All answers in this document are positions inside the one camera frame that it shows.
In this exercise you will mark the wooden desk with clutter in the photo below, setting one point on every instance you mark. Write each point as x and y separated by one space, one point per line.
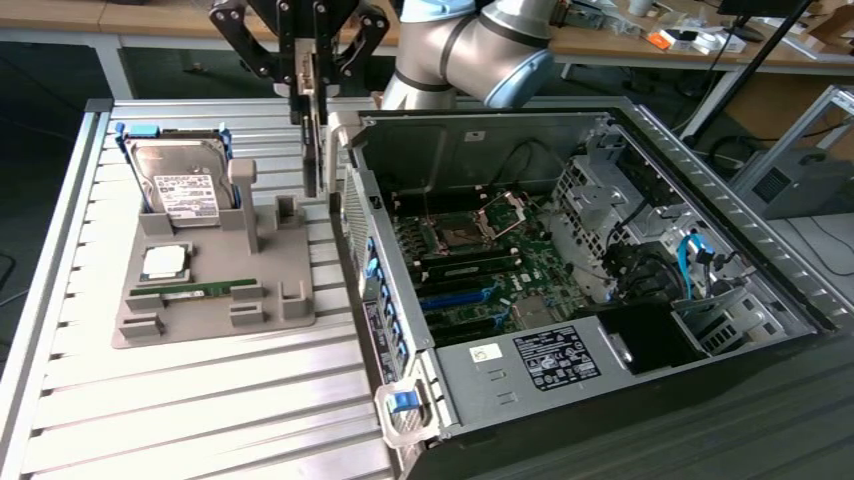
780 59

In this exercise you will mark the silver perforated drive cage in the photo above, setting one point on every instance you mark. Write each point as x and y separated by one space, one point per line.
587 190

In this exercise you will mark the CPU socket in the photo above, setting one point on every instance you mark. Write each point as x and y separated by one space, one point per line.
456 235

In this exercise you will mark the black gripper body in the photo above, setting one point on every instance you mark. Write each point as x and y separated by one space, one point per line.
303 3

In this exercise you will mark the blue expansion slot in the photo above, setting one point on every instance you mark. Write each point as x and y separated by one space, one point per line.
453 299

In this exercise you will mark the white cup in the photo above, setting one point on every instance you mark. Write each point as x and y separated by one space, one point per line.
640 6

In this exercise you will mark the hard disk in blue caddy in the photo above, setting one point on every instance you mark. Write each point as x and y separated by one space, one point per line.
180 165

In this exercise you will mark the folded brown cardboard piece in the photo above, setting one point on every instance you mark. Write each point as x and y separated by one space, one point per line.
836 30

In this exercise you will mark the green RAM stick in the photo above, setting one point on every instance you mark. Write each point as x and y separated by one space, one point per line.
200 289

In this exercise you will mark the grey power supply unit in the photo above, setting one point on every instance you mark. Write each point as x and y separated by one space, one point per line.
480 395

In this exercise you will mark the open socket cover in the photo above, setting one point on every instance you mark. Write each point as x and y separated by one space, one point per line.
485 222

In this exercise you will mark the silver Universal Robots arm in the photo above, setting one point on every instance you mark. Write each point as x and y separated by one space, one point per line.
480 45

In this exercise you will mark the grey parts rack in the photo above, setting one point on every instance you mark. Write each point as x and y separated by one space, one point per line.
220 320

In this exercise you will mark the black monitor stand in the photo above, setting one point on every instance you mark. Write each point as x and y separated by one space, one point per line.
743 30

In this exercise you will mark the open PC case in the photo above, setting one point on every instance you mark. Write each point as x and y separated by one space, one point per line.
407 150

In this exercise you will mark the small white box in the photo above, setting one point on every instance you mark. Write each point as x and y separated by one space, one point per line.
730 45

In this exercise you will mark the small orange box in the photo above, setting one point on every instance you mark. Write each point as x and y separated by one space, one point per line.
659 41

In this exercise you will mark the grey computer tower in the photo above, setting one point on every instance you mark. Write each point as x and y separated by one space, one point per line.
814 185

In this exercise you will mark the green motherboard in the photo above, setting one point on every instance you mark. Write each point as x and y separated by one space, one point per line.
533 260

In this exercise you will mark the graphics card with metal bracket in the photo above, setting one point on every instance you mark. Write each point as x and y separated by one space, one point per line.
312 150

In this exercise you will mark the CPU with silver lid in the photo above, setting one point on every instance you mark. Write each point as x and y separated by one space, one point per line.
165 262

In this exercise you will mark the black slanted pole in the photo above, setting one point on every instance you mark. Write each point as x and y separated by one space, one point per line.
776 37

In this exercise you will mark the installed RAM stick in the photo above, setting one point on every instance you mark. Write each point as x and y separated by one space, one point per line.
467 271

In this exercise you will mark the silver disk bay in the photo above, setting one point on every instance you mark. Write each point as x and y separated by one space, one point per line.
734 325

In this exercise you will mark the aluminium profile frame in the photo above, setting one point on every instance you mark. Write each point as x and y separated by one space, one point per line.
830 100

